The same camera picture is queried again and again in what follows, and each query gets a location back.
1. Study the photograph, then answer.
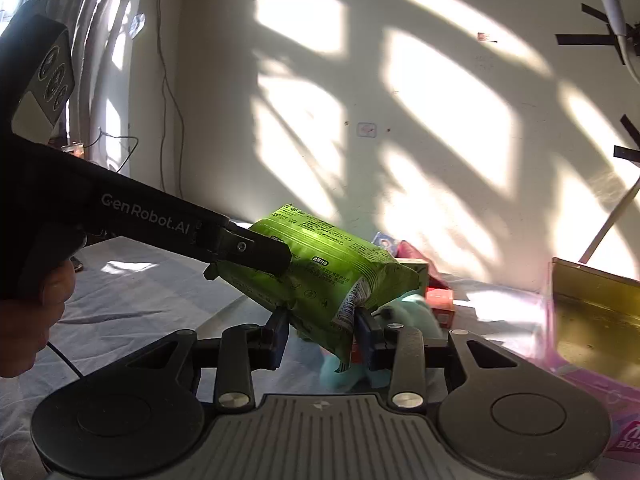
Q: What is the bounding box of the teal plush toy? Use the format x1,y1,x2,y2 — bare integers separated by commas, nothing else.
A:
320,290,443,393

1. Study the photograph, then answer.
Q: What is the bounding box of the red pouch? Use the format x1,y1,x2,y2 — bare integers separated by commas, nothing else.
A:
397,240,437,281

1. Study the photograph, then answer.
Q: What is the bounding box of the pink biscuit tin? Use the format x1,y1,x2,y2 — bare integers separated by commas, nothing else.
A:
542,257,640,463

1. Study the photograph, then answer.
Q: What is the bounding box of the white flat cable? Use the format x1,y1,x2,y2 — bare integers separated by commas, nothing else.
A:
579,187,633,265

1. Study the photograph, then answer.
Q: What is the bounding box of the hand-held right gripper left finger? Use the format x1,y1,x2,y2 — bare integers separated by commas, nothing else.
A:
125,310,291,413

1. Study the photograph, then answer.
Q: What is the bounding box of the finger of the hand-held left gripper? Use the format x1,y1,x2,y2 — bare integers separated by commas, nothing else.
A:
202,218,293,281

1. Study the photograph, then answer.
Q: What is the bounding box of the small red box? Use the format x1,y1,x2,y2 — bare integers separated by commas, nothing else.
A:
425,287,455,328

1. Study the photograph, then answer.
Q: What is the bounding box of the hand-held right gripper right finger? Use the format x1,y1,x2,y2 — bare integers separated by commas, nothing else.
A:
354,307,521,409

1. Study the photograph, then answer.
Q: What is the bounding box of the person's left hand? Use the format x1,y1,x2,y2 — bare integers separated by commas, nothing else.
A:
0,257,77,378

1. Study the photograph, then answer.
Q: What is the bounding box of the green snack packet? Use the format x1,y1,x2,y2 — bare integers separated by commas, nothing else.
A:
215,203,421,373

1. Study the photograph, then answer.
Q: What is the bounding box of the thin black wall cable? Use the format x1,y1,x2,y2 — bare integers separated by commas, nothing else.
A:
149,0,187,197

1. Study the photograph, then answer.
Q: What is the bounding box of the white plug cable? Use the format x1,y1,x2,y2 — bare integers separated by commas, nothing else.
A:
572,0,633,66

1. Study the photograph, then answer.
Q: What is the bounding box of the small printed packet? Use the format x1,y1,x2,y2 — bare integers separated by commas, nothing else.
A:
372,231,399,256

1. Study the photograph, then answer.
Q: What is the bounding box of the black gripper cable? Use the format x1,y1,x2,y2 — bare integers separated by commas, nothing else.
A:
46,341,87,379

